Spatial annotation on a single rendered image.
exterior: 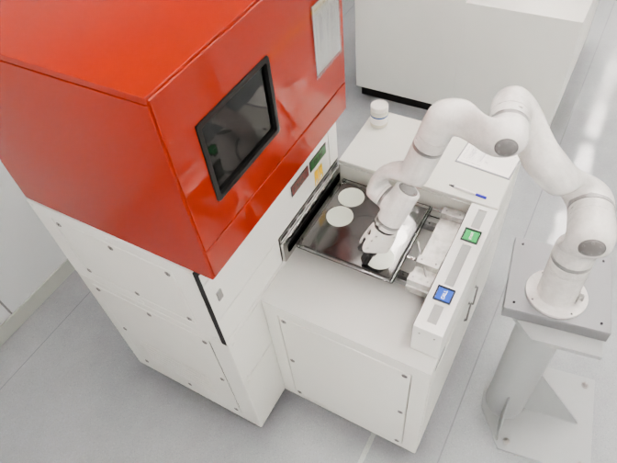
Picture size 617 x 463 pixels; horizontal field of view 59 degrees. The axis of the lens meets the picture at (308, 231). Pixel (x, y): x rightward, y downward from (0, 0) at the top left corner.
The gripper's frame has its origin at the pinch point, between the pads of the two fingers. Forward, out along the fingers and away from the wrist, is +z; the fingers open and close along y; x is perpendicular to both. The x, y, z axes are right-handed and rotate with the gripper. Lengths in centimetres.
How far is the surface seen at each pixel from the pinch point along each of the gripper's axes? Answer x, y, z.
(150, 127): -15, -80, -54
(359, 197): 29.6, 7.8, -1.2
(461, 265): -15.5, 22.9, -14.5
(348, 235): 12.9, -1.2, 2.9
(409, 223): 11.1, 19.1, -6.4
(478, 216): 1.9, 36.3, -20.7
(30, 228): 108, -108, 105
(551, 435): -50, 97, 55
